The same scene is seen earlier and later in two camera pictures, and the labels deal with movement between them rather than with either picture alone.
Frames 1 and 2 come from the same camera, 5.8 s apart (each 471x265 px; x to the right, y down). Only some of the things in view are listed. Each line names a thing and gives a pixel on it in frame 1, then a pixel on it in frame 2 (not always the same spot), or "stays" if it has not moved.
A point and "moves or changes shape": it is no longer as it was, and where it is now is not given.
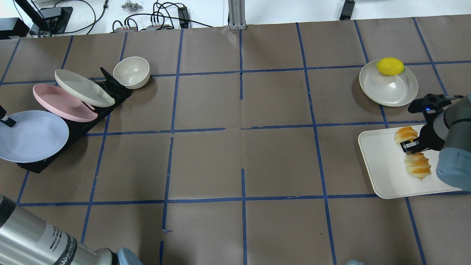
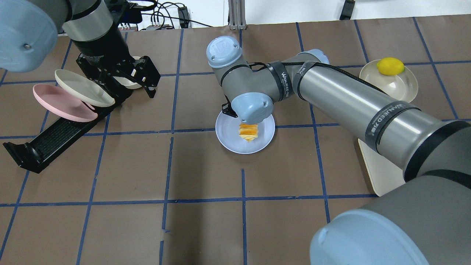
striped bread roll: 416,164 moves or changes shape
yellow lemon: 390,66 stays
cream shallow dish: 391,91 stays
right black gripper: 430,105 to 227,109
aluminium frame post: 237,14 stays
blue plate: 37,136 to 227,130
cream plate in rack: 84,89 stays
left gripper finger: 4,119 to 110,54
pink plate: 62,105 stays
